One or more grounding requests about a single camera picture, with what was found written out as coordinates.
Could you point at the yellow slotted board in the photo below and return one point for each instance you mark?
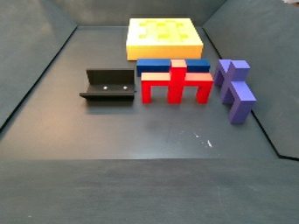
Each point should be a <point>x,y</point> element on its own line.
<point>167,38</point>

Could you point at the red branched block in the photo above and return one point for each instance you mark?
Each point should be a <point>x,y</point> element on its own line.
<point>176,80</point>

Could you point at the blue rectangular block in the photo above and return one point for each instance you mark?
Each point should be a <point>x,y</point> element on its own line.
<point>162,66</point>

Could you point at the purple cross-shaped block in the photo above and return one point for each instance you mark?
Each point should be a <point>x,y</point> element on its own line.
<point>230,78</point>

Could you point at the black angle bracket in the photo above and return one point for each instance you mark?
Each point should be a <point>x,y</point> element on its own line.
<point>110,84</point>

